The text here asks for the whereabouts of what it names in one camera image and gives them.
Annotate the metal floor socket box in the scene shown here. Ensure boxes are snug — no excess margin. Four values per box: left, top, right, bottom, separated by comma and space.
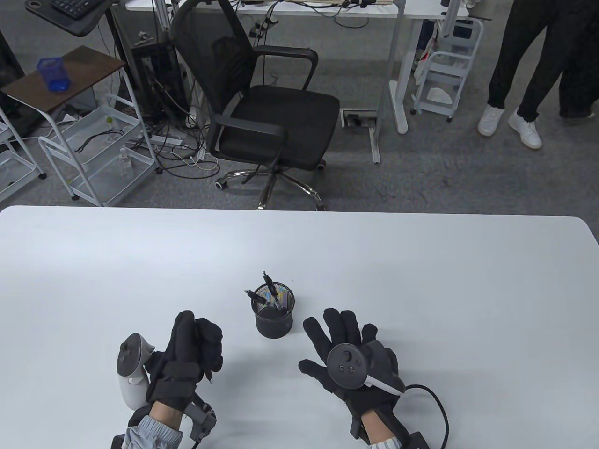
343, 109, 378, 128

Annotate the person's left forearm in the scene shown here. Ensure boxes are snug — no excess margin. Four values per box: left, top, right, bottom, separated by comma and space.
123, 402, 184, 449

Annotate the black keyboard tray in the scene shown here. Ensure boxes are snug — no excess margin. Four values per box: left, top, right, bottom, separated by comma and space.
24, 0, 116, 38

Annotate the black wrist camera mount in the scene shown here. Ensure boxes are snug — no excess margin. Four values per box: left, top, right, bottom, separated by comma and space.
350, 412, 433, 449
180, 393, 218, 442

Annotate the black computer tower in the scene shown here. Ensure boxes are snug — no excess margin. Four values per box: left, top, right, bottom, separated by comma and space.
129, 40, 189, 126

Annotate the white tiered rolling cart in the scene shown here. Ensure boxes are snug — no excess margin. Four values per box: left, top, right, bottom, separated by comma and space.
411, 18, 485, 123

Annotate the grey handheld controller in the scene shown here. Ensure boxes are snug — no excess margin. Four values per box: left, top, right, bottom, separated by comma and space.
116, 333, 156, 408
326, 343, 408, 393

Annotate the person's left hand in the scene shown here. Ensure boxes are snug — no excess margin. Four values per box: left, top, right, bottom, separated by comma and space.
145, 310, 224, 410

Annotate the thick black cable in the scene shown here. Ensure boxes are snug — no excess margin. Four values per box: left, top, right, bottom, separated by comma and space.
405, 384, 451, 449

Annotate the white cart with brown top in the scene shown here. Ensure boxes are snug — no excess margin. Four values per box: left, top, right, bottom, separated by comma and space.
0, 45, 158, 207

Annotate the person's right hand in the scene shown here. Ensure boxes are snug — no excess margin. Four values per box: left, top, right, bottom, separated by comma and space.
299, 307, 408, 418

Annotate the blue mesh pen cup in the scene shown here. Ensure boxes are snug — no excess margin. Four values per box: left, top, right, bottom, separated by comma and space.
37, 57, 72, 92

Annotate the person's right forearm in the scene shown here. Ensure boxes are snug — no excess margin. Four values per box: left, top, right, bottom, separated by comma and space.
361, 407, 403, 449

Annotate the white standing desk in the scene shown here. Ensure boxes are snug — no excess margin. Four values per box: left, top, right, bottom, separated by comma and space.
125, 0, 470, 164

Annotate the black mesh pen holder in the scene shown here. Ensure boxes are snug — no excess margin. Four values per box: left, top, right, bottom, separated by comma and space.
251, 282, 296, 339

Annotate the black keyboard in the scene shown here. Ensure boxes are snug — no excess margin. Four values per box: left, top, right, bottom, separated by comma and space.
49, 0, 111, 19

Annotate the black mesh office chair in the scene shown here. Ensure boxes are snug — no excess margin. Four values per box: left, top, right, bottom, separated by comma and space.
169, 0, 341, 211

